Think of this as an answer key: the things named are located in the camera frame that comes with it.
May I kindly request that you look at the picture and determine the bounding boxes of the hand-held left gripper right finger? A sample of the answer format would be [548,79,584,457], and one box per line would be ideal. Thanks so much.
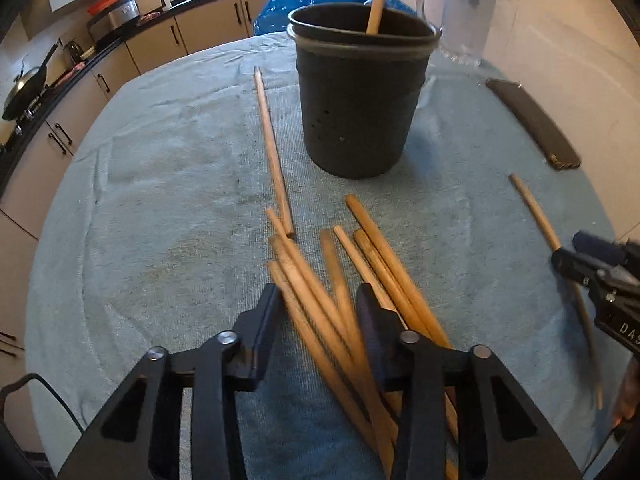
[354,282,583,480]

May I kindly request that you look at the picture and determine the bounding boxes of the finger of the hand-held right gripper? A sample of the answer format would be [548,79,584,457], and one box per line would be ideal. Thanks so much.
[572,231,629,267]
[551,249,614,294]

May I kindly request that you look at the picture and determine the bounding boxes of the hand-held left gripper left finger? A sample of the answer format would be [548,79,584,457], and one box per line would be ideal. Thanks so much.
[57,284,285,480]

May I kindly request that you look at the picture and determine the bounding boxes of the group of wooden chopsticks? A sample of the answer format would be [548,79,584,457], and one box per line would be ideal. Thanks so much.
[265,194,461,480]

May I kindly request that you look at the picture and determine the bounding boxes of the black perforated utensil holder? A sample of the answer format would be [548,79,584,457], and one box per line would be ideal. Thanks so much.
[287,2,443,179]

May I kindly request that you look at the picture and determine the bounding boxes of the black phone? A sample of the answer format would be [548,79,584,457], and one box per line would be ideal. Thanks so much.
[486,78,582,171]

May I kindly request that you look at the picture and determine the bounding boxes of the teal towel table cover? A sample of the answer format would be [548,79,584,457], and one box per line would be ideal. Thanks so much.
[25,30,621,480]

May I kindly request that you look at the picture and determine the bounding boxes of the clear glass mug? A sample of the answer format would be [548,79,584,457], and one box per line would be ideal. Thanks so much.
[416,0,501,68]

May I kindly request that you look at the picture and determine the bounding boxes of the beige kitchen base cabinets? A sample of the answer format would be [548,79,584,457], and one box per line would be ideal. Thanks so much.
[0,0,283,241]

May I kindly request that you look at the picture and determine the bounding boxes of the black wok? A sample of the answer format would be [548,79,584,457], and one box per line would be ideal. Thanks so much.
[2,42,60,122]

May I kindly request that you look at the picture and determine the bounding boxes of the rice cooker with red lid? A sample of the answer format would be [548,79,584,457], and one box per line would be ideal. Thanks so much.
[87,0,142,37]

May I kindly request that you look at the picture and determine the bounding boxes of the black cable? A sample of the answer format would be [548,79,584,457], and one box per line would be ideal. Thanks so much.
[0,372,87,435]

